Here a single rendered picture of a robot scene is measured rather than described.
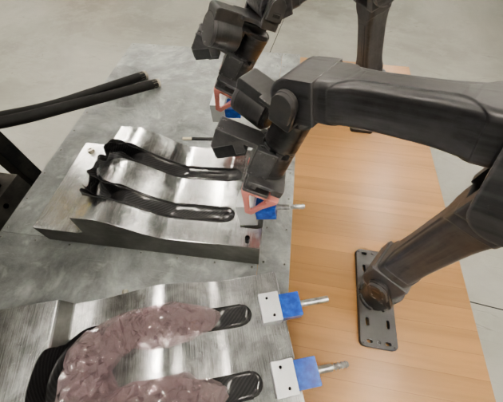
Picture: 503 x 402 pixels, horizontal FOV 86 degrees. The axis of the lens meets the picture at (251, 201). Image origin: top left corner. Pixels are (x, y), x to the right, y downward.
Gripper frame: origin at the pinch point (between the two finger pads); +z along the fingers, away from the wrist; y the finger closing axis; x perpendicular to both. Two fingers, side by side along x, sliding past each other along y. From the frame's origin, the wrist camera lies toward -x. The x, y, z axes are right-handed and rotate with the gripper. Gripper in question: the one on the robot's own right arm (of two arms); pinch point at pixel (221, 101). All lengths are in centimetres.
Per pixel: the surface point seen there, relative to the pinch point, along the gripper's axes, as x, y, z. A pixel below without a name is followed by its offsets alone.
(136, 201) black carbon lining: -10.0, 29.4, 9.3
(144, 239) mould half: -5.8, 36.2, 11.6
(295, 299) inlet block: 22.3, 44.6, -3.0
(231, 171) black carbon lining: 7.3, 17.4, 3.1
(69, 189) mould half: -25.7, 25.4, 22.7
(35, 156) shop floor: -88, -49, 152
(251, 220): 11.8, 31.4, -2.5
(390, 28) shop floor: 153, -261, 32
